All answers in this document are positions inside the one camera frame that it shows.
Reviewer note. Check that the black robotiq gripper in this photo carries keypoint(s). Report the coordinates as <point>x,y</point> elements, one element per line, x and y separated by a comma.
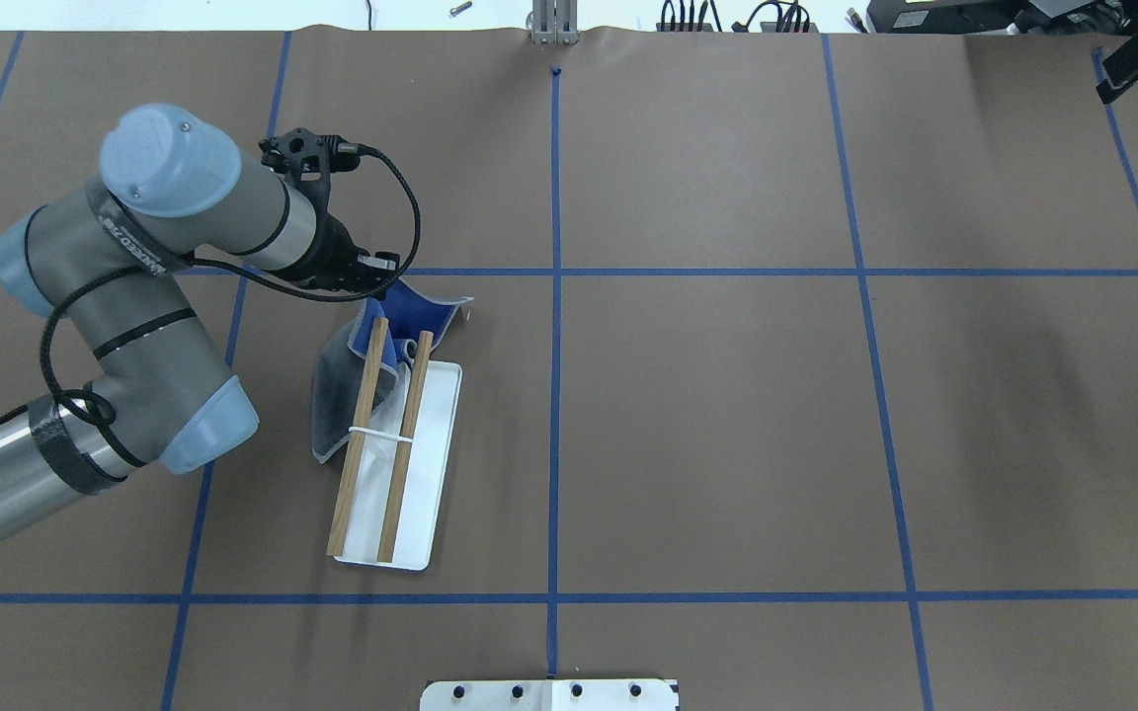
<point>334,251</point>

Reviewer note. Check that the blue grey microfibre towel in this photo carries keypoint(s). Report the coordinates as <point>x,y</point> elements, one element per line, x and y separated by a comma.
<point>385,330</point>

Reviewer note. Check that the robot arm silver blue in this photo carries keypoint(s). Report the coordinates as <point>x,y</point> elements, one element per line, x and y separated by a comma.
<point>131,376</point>

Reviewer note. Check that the white wooden towel rack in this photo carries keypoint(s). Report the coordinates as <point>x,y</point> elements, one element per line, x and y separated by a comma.
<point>394,466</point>

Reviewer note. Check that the black monitor stand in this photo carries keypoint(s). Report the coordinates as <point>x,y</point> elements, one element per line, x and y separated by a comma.
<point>1116,18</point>

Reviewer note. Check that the black usb hub left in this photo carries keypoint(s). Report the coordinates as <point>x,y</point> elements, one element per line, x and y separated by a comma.
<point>689,17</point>

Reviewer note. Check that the black usb hub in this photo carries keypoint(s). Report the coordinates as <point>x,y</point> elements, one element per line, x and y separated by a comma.
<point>791,18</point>
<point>689,17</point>

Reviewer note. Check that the black usb hub right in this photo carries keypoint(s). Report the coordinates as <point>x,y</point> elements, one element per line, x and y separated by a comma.
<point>791,18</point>

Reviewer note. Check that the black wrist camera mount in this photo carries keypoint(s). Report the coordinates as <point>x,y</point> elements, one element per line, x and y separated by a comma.
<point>306,160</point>

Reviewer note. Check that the aluminium frame post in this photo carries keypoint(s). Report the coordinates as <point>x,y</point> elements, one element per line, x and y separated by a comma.
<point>554,22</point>

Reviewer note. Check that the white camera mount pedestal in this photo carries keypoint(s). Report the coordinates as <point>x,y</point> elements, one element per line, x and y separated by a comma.
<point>552,694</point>

